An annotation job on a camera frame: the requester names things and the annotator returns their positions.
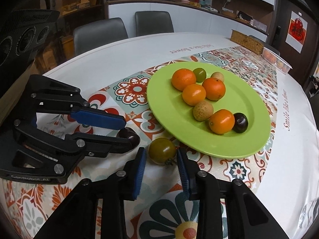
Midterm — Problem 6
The dark plum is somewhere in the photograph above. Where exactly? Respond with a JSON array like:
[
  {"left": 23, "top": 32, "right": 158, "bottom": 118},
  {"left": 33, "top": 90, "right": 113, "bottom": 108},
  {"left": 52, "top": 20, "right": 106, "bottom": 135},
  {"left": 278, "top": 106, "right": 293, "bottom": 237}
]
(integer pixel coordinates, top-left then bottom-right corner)
[
  {"left": 232, "top": 112, "right": 248, "bottom": 133},
  {"left": 116, "top": 127, "right": 141, "bottom": 146}
]

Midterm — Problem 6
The small orange mandarin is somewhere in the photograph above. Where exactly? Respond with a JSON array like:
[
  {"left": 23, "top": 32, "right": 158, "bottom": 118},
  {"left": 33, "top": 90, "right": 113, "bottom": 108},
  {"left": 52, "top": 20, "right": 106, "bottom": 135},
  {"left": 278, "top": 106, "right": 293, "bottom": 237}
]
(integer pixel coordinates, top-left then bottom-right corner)
[
  {"left": 182, "top": 84, "right": 206, "bottom": 106},
  {"left": 208, "top": 109, "right": 235, "bottom": 134}
]

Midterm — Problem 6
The large orange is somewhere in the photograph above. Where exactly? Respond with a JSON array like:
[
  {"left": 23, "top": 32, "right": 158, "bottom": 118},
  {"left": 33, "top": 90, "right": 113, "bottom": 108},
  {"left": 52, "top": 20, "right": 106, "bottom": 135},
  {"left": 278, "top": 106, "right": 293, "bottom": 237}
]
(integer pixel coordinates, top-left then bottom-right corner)
[{"left": 171, "top": 69, "right": 196, "bottom": 91}]

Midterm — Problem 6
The tan longan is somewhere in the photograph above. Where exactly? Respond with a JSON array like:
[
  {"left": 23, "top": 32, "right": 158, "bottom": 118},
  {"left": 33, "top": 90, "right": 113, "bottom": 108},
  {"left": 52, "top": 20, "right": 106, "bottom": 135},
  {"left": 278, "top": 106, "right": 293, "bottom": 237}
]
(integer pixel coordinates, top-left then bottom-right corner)
[
  {"left": 211, "top": 72, "right": 224, "bottom": 82},
  {"left": 192, "top": 100, "right": 214, "bottom": 121}
]

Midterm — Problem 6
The small orange mandarin front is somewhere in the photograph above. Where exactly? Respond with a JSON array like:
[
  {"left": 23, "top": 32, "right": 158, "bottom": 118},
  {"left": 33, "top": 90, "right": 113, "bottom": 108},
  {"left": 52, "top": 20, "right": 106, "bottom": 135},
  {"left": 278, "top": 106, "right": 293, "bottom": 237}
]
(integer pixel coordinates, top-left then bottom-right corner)
[{"left": 182, "top": 84, "right": 206, "bottom": 106}]

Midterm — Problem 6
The white tablecloth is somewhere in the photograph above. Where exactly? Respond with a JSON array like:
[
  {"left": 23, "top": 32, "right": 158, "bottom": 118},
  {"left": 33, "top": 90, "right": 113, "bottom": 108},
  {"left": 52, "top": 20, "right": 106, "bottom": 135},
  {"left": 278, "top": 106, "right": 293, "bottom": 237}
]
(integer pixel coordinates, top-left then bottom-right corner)
[{"left": 1, "top": 33, "right": 318, "bottom": 238}]

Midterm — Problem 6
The dark chair near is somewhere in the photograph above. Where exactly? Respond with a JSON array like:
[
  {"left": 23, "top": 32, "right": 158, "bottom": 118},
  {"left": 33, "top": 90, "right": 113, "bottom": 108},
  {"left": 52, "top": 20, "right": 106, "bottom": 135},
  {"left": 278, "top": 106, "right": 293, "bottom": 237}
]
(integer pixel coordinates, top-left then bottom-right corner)
[{"left": 73, "top": 17, "right": 128, "bottom": 56}]

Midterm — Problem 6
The dark chair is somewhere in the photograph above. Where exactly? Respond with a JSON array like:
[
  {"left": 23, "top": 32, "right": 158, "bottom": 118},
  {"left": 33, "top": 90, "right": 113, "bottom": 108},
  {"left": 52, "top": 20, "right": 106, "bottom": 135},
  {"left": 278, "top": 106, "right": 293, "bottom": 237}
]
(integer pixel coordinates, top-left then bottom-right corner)
[
  {"left": 73, "top": 17, "right": 128, "bottom": 56},
  {"left": 135, "top": 11, "right": 174, "bottom": 37}
]

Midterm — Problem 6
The green plate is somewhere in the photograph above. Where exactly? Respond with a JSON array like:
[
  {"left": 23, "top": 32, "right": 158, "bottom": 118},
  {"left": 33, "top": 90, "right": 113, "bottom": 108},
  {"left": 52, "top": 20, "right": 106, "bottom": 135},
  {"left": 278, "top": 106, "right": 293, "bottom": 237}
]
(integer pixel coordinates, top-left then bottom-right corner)
[{"left": 147, "top": 62, "right": 271, "bottom": 159}]

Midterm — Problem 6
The clear plastic fruit container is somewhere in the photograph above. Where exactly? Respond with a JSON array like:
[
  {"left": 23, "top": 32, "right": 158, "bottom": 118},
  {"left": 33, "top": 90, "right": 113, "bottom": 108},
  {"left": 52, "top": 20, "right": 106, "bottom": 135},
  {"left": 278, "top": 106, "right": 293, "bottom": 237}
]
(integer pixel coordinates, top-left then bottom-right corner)
[{"left": 262, "top": 48, "right": 292, "bottom": 74}]

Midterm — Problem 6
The wicker basket box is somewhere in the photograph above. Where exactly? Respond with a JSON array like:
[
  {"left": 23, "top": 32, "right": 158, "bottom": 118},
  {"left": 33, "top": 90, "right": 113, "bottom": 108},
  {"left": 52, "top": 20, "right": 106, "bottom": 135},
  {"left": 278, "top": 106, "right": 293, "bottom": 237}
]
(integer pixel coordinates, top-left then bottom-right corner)
[{"left": 230, "top": 30, "right": 264, "bottom": 55}]

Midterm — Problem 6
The dark wooden door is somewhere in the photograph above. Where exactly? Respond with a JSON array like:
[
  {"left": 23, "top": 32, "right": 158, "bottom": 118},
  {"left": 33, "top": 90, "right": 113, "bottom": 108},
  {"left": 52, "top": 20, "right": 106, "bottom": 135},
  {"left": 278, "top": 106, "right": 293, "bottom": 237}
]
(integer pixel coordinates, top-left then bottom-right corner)
[{"left": 268, "top": 0, "right": 318, "bottom": 86}]

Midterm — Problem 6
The red wall calendar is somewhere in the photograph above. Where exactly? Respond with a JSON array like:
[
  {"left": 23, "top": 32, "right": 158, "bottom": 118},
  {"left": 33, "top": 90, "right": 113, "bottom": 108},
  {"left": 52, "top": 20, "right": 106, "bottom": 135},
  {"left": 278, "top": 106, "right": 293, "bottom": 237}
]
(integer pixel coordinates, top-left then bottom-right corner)
[{"left": 286, "top": 11, "right": 308, "bottom": 53}]

